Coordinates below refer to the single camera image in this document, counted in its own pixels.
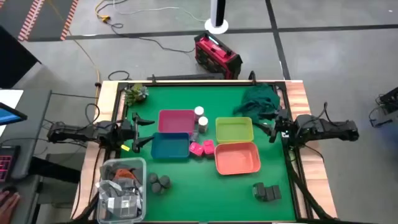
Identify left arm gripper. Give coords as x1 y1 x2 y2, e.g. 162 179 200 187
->
116 112 155 153

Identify grey wrapped packets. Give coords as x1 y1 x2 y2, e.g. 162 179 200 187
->
96 179 142 219

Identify blue plastic bin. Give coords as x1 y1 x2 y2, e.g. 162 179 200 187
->
150 132 191 160

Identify white floor cable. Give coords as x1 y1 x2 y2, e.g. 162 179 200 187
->
113 0 208 22

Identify dark green cloth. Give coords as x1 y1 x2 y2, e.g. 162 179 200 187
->
233 83 281 123

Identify computer monitor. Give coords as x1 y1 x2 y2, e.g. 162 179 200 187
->
0 101 28 127

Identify person's hand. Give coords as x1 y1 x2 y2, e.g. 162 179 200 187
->
0 190 21 224

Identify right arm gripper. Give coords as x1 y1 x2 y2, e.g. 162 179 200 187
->
252 108 296 144

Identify white paper sheet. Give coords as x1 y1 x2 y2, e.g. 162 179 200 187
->
0 89 24 108

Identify black floor cable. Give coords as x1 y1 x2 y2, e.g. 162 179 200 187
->
105 20 197 54

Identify black flat bar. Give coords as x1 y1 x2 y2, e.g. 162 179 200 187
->
147 73 225 82

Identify black panel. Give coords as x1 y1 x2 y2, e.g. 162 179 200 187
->
0 25 42 90

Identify white pole stand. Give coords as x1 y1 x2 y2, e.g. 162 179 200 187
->
204 0 229 35

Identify orange plastic bin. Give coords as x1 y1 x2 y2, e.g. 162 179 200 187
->
214 141 262 176

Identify keyboard with pink backlight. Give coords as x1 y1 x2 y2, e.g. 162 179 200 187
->
0 145 21 183

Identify grey desk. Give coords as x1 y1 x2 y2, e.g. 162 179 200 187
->
0 88 52 224

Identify black equipment with cables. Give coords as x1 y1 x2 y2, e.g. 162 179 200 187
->
368 86 398 128

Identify small succulent plant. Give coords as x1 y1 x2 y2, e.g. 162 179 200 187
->
124 83 149 106

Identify black coiled cable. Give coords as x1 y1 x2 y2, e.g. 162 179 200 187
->
108 70 131 82

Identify orange cloth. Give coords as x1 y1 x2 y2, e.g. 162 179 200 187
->
112 167 137 182

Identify green table mat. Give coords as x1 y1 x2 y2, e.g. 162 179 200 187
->
119 84 296 222

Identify yellow extension cable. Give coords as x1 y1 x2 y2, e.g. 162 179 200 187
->
46 0 111 110

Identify lime green plastic bin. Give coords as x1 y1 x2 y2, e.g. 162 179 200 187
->
215 116 254 144

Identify clear plastic storage container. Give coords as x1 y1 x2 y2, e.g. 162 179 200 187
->
96 157 147 224

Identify pink plastic bin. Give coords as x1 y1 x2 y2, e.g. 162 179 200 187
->
157 109 196 135

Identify dark grey blocks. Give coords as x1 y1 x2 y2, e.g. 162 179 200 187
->
252 182 266 200

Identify grey cylindrical weights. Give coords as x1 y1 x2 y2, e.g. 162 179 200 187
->
158 174 172 189

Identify red and black toolbox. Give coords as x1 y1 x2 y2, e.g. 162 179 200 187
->
193 30 243 80

